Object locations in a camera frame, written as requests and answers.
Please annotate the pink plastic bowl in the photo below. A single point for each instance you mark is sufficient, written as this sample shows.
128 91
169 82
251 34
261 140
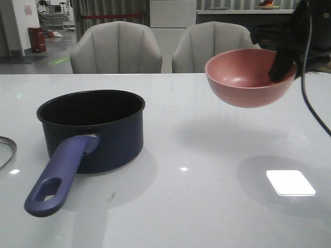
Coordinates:
241 77

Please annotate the fruit plate on counter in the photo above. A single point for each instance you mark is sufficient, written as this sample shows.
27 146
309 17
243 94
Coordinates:
267 5

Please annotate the right grey upholstered chair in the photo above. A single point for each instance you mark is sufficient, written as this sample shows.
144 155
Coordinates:
201 42

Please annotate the dark blue saucepan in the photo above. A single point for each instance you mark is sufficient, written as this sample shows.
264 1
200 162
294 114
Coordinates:
86 132

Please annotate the glass lid blue knob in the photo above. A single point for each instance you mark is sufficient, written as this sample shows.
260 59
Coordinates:
8 151

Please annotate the white cabinet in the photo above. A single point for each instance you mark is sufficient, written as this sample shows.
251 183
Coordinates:
168 20

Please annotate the red trash bin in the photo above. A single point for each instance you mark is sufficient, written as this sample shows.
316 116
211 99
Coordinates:
37 40

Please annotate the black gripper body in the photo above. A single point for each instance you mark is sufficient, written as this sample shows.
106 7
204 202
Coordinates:
309 20

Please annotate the left grey upholstered chair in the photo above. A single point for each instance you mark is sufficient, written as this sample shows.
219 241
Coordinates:
117 47

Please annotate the dark counter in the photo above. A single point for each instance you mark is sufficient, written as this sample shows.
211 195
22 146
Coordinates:
250 20

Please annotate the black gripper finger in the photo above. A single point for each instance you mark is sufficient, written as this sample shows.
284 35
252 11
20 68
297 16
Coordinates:
283 63
312 64

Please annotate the grey upholstered chair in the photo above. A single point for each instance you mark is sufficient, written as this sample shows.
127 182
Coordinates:
201 42
117 47

